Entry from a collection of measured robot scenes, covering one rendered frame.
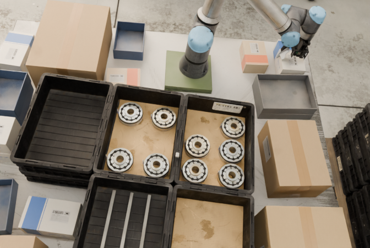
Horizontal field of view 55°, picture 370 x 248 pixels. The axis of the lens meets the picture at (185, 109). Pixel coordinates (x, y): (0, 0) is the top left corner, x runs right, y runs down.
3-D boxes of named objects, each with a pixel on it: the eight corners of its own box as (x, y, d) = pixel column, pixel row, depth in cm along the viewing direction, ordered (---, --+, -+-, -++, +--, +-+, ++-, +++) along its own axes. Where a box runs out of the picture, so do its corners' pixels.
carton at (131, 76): (107, 97, 173) (105, 88, 166) (108, 76, 179) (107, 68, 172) (140, 97, 175) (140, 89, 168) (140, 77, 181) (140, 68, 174)
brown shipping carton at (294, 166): (257, 135, 171) (267, 119, 157) (301, 136, 173) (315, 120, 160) (267, 198, 156) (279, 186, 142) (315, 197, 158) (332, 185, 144)
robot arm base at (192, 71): (178, 55, 187) (180, 42, 179) (206, 57, 189) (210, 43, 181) (179, 77, 179) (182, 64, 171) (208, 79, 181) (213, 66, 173)
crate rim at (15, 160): (43, 75, 151) (42, 71, 149) (114, 85, 152) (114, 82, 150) (10, 163, 130) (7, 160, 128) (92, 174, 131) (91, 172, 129)
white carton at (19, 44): (15, 42, 183) (9, 30, 176) (38, 46, 184) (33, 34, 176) (0, 74, 173) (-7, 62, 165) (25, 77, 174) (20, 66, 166)
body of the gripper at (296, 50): (289, 58, 177) (299, 42, 167) (287, 44, 181) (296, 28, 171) (304, 59, 178) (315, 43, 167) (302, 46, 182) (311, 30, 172)
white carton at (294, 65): (272, 49, 198) (278, 38, 190) (293, 51, 199) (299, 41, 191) (277, 79, 188) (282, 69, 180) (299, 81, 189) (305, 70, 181)
